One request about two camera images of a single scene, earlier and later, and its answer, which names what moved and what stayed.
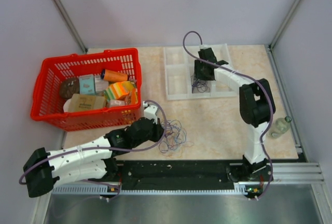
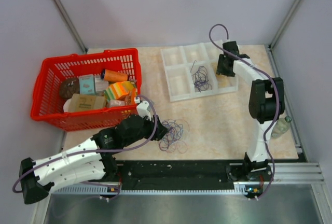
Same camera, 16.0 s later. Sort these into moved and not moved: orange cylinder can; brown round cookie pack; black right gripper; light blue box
Moved: black right gripper
Not moved: brown round cookie pack; light blue box; orange cylinder can
